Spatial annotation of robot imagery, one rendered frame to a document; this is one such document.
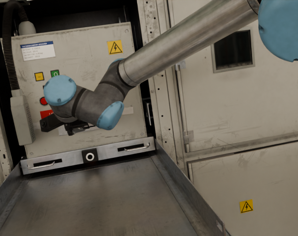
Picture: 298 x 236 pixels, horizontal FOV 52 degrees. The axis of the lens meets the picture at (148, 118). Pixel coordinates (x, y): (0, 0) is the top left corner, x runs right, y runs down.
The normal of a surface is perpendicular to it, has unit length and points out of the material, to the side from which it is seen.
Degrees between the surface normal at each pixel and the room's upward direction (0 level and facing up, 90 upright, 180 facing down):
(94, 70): 90
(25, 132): 90
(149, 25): 90
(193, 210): 0
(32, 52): 90
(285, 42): 118
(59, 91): 57
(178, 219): 0
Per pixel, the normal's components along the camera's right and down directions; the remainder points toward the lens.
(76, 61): 0.17, 0.17
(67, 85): -0.01, -0.37
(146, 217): -0.14, -0.97
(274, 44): -0.44, 0.66
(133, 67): -0.64, 0.29
